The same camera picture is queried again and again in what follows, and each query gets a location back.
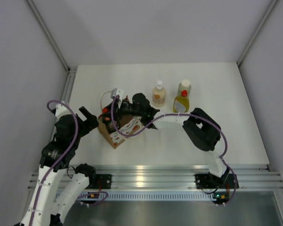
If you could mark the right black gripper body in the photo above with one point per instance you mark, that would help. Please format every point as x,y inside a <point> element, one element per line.
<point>128,109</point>

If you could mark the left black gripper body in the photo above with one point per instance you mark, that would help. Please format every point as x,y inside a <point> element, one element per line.
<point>83,129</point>

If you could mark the dark green red-cap bottle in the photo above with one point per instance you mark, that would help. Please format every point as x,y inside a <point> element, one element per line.
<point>107,120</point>

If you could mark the pump soap bottle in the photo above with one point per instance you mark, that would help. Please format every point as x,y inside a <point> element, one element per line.
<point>159,94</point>

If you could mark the jute watermelon canvas bag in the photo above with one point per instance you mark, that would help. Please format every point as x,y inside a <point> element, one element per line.
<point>128,125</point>

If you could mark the yellow-green red-cap bottle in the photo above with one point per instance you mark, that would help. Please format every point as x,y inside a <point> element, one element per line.
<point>181,103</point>

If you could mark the white-lid frosted jar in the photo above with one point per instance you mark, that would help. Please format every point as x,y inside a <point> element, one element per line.
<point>184,85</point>

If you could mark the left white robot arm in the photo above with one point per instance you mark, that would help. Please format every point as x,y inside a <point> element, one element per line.
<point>46,207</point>

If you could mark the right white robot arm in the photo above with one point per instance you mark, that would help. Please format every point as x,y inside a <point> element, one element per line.
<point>202,130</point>

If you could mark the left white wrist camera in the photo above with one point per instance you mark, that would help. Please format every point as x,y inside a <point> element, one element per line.
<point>61,110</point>

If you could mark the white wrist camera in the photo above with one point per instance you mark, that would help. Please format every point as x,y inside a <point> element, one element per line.
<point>119,93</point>
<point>61,110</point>

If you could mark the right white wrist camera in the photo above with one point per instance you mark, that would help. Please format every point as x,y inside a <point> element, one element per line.
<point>119,93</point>

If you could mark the left aluminium frame post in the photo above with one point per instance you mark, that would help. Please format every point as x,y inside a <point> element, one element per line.
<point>70,71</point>

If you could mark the aluminium frame post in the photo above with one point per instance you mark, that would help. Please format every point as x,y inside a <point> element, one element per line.
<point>258,29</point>
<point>70,71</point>

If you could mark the left black mount plate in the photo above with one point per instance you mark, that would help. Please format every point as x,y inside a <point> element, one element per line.
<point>103,181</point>

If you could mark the black mount plate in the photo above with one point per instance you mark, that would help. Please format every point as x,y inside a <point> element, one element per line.
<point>103,181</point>
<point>203,181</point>

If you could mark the slotted cable duct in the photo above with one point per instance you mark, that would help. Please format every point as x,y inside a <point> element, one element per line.
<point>150,196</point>

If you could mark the right black mount plate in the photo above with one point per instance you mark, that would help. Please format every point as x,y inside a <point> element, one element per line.
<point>203,181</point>

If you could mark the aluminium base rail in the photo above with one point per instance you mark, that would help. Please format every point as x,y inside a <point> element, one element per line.
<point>182,178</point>

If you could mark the right aluminium frame post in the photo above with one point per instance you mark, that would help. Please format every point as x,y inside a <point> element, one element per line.
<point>258,29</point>

